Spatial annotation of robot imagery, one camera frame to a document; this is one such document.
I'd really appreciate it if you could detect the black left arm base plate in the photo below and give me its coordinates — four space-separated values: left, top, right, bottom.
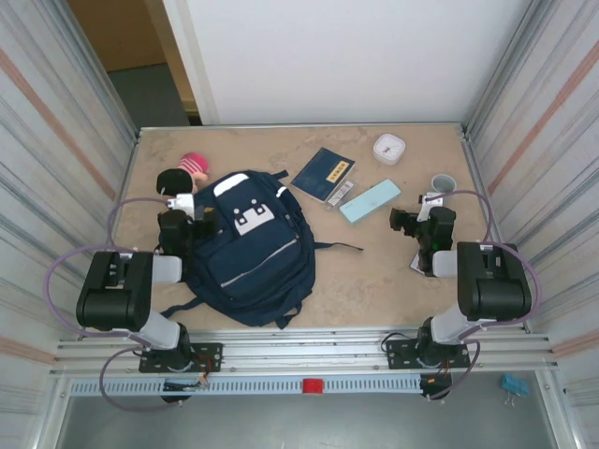
139 342 224 374

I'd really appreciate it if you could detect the brown wooden door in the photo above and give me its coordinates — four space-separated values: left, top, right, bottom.
67 0 197 116

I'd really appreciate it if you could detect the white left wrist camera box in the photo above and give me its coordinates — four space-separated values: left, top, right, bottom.
166 191 196 219

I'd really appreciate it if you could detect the grey cup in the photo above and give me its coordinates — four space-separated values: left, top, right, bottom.
430 173 459 203

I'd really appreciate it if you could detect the light blue pencil case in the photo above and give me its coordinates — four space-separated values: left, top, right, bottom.
339 179 402 226

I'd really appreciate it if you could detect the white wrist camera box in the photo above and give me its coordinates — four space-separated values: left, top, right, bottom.
166 191 196 219
417 191 445 224

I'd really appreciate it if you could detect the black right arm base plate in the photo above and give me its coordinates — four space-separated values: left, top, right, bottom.
384 334 472 371

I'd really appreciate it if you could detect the plush doll with pink hat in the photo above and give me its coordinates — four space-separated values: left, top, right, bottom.
155 152 212 197

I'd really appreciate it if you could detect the dark blue paperback book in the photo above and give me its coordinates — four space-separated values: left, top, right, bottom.
289 147 357 205

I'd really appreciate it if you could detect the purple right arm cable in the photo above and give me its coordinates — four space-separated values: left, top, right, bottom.
418 189 542 403

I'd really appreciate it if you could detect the clear plastic box with barcode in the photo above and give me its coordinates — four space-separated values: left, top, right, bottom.
325 179 356 210

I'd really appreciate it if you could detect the slotted grey cable duct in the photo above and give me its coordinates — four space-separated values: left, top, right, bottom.
67 376 425 397

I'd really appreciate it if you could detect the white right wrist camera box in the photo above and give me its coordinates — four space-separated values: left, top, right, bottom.
417 191 445 224

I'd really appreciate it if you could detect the navy blue backpack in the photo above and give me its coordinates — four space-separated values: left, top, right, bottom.
158 168 365 331

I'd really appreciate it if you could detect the white square container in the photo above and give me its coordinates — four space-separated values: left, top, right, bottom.
373 133 407 166

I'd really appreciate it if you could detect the blue binder clip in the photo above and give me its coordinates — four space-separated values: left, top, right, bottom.
501 372 530 408

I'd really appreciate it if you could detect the aluminium mounting rail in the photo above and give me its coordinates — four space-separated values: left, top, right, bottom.
51 326 561 378

